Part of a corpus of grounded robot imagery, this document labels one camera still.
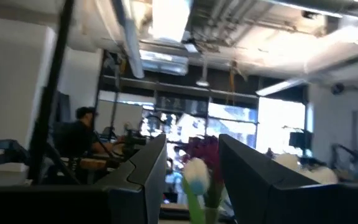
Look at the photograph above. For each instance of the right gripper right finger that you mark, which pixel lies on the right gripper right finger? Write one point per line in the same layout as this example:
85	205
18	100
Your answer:
247	180

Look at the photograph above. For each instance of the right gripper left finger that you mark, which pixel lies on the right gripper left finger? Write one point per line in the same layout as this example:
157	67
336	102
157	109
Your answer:
141	193

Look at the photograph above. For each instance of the magenta artificial flower bunch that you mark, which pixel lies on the magenta artificial flower bunch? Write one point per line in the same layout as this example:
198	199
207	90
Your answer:
211	149
191	152

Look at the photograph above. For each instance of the white artificial tulip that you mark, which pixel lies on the white artificial tulip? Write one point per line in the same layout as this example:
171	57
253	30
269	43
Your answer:
196	174

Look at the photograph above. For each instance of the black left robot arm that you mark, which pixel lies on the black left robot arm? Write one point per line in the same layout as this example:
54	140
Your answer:
2	152

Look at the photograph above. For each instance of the black background robot arm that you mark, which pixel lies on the black background robot arm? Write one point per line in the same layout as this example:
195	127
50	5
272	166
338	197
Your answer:
346	152

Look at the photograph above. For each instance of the clear glass vase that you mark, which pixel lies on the clear glass vase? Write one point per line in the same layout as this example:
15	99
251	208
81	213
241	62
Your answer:
213	216

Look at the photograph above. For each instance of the person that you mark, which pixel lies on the person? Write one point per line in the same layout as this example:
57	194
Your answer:
73	137

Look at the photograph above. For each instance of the ceiling strip light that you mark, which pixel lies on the ceiling strip light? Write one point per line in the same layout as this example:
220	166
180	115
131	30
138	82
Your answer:
278	87

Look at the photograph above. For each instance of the white ceiling pipe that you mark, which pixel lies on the white ceiling pipe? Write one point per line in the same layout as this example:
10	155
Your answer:
132	46

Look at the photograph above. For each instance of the bright ceiling light panel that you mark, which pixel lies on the bright ceiling light panel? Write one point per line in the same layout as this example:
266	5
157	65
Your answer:
169	18

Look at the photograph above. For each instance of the black ceiling-hung camera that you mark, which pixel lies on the black ceiling-hung camera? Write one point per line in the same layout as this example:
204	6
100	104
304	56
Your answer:
337	89

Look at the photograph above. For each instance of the black vertical post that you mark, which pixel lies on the black vertical post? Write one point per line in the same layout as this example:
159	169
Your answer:
50	93

